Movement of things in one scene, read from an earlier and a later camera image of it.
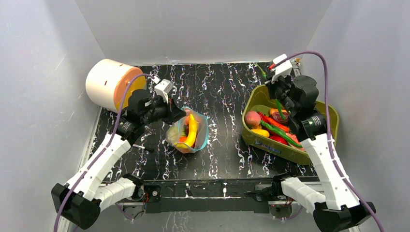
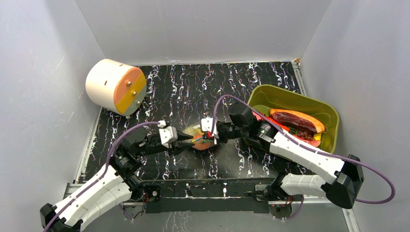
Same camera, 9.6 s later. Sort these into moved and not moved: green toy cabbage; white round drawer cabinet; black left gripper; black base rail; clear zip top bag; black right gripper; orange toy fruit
Moved: black right gripper; black left gripper; clear zip top bag; orange toy fruit; green toy cabbage
Not moved: black base rail; white round drawer cabinet
